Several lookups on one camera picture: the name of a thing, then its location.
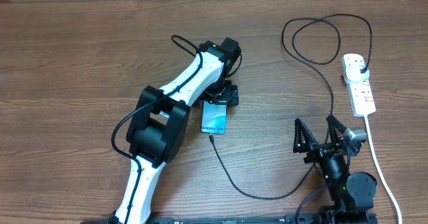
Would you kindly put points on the blue Samsung Galaxy smartphone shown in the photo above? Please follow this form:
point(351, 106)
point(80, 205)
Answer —
point(214, 119)

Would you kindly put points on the white power strip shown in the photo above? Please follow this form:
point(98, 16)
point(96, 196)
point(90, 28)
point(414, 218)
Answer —
point(360, 93)

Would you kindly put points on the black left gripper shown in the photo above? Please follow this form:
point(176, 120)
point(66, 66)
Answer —
point(231, 95)

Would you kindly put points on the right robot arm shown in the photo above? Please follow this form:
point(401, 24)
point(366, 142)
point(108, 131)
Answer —
point(351, 194)

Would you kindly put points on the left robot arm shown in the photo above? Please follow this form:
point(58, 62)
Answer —
point(159, 122)

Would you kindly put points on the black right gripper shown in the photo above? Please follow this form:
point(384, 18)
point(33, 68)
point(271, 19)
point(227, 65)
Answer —
point(306, 142)

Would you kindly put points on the white charger plug adapter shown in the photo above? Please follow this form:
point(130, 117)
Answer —
point(354, 74)

